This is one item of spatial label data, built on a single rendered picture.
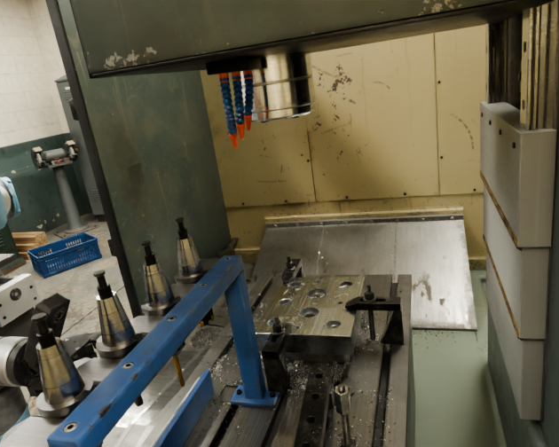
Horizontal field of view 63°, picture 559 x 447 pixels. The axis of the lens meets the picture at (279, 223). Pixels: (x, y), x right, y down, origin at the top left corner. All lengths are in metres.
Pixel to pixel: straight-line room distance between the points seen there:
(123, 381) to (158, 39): 0.47
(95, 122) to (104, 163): 0.12
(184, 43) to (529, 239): 0.59
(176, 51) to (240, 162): 1.47
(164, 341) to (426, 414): 0.90
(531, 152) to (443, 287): 1.14
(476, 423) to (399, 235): 0.91
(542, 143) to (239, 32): 0.45
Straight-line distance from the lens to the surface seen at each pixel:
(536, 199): 0.77
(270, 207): 2.17
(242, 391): 1.05
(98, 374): 0.65
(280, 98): 0.92
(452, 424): 1.37
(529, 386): 0.94
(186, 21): 0.71
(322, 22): 0.64
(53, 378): 0.59
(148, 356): 0.62
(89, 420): 0.56
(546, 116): 0.76
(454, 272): 1.87
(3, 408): 0.91
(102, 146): 1.50
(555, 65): 0.76
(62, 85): 6.41
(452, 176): 2.02
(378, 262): 1.92
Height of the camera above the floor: 1.54
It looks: 18 degrees down
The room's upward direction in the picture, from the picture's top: 9 degrees counter-clockwise
